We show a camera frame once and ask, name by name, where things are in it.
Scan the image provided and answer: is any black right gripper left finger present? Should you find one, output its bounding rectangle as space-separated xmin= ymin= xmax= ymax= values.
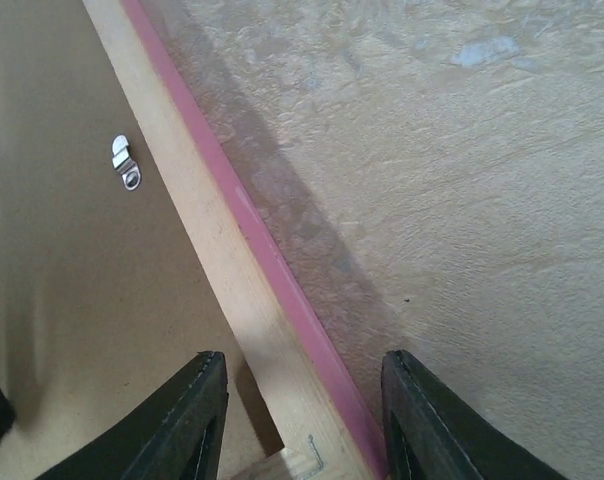
xmin=40 ymin=351 xmax=229 ymax=479

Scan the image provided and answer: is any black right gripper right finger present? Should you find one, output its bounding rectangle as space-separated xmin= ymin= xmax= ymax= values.
xmin=381 ymin=350 xmax=565 ymax=480

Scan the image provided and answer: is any pink wooden picture frame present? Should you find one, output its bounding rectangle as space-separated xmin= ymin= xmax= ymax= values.
xmin=85 ymin=1 xmax=387 ymax=479

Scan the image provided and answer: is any brown cardboard backing board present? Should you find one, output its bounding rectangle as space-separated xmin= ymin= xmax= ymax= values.
xmin=0 ymin=1 xmax=282 ymax=479

